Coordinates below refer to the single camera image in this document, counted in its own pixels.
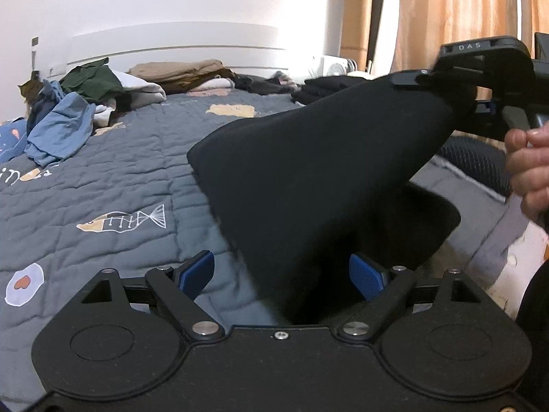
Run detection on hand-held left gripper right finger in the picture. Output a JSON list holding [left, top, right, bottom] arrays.
[[337, 253, 494, 344]]

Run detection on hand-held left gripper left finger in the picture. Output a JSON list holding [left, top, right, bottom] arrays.
[[79, 250, 226, 344]]

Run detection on black sweatshirt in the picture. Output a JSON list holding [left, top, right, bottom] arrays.
[[187, 78, 479, 329]]

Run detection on stack of folded black clothes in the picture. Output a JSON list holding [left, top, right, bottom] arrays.
[[292, 75, 374, 106]]

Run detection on dark crumpled clothes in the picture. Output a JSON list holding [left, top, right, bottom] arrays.
[[234, 73, 307, 95]]

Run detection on person's right hand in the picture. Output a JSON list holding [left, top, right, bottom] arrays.
[[504, 124, 549, 224]]

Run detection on navy dotted garment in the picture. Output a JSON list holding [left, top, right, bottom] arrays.
[[435, 135, 513, 200]]

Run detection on white fan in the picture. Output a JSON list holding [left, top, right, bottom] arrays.
[[319, 55, 357, 79]]

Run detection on beige curtain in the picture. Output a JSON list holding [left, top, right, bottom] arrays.
[[390, 0, 549, 73]]

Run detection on tan cardboard tube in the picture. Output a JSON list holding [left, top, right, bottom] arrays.
[[341, 0, 375, 71]]

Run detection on grey quilted blanket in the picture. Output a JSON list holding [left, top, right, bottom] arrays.
[[0, 81, 511, 396]]

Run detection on lavender fleece blanket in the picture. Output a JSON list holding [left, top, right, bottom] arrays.
[[467, 197, 533, 275]]

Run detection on white printed bed sheet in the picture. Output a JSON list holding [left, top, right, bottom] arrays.
[[489, 223, 549, 322]]

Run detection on person's dark clothing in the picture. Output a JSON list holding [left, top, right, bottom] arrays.
[[515, 262, 549, 412]]

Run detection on cream folded garment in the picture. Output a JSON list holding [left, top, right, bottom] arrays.
[[189, 77, 234, 93]]

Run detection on white garment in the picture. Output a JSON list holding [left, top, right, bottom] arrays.
[[92, 71, 168, 127]]

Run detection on light blue garment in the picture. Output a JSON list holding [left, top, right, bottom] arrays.
[[25, 92, 97, 168]]

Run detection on tan folded garments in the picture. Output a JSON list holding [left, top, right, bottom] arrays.
[[128, 59, 234, 95]]

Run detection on dark green garment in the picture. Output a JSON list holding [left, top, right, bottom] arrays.
[[59, 58, 125, 106]]

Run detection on blue patterned pillow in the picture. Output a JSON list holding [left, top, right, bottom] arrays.
[[0, 118, 31, 166]]

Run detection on slate blue garment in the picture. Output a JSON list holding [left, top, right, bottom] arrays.
[[28, 79, 65, 134]]

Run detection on white headboard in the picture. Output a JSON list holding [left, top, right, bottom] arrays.
[[47, 21, 288, 78]]

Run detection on tabby cat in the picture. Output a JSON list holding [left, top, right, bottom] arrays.
[[17, 73, 48, 110]]

